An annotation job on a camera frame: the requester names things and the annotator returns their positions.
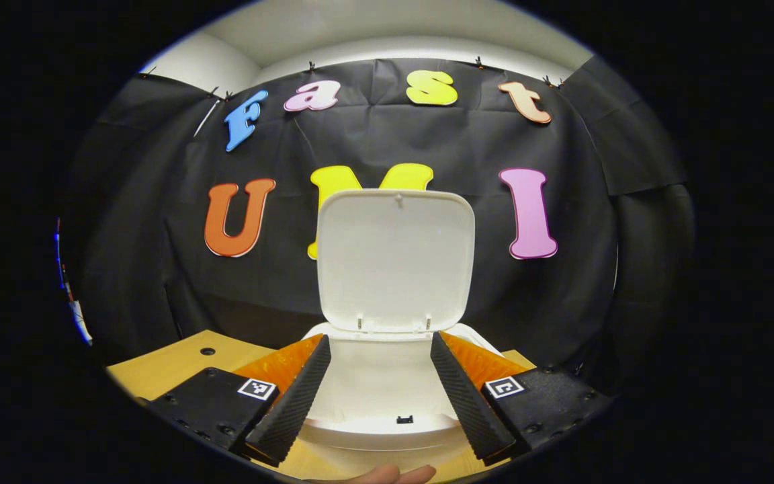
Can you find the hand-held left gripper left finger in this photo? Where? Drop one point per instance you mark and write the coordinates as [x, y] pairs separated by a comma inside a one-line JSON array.
[[296, 403]]

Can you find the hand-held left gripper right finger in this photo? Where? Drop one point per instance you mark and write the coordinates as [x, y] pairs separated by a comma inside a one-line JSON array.
[[464, 403]]

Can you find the white desktop garbage bin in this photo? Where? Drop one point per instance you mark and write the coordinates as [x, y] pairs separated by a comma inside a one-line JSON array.
[[394, 262]]

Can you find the wooden desktop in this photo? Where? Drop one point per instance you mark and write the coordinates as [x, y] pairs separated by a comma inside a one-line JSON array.
[[172, 366]]

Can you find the white crumpled bag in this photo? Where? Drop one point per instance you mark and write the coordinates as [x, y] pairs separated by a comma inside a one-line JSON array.
[[80, 323]]

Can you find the black backdrop cloth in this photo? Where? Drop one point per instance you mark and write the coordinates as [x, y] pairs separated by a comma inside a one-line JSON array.
[[494, 302]]

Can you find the blue-edged wall poster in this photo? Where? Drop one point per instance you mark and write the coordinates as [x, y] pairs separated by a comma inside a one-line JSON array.
[[61, 269]]

